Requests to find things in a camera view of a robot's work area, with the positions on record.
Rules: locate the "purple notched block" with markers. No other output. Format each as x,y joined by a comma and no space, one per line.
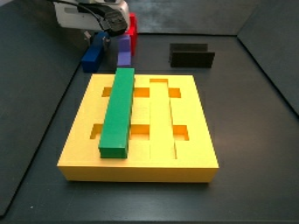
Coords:
123,51

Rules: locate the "green long block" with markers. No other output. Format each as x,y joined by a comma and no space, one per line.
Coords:
114,136

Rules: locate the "red notched block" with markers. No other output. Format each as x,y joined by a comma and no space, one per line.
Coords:
133,32

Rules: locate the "blue long block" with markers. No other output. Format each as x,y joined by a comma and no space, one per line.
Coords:
94,54

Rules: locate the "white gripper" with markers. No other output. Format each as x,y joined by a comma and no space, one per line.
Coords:
94,15

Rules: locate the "yellow slotted board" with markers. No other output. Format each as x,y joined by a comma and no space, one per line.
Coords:
170,146

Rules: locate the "black angle bracket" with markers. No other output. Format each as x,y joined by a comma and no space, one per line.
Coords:
190,55

